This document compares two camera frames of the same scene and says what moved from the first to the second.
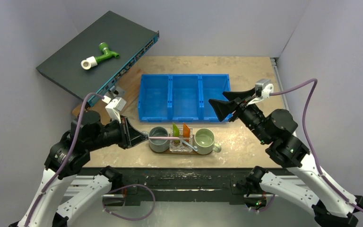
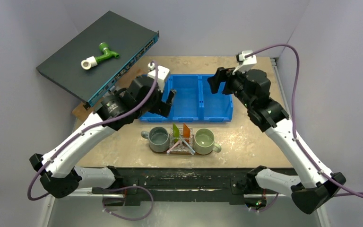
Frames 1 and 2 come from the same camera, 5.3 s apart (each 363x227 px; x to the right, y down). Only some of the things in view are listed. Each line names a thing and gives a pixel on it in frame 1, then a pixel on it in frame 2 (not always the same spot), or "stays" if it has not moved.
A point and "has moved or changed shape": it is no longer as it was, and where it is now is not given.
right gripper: [237, 108] -> [226, 81]
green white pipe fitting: [87, 63] stays
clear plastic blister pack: [180, 147] stays
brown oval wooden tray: [168, 152] stays
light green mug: [204, 142] stays
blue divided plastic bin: [181, 98] stays
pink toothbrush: [163, 138] -> [168, 152]
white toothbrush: [195, 148] has moved or changed shape
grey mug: [158, 145] stays
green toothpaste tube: [176, 132] stays
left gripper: [130, 135] -> [162, 108]
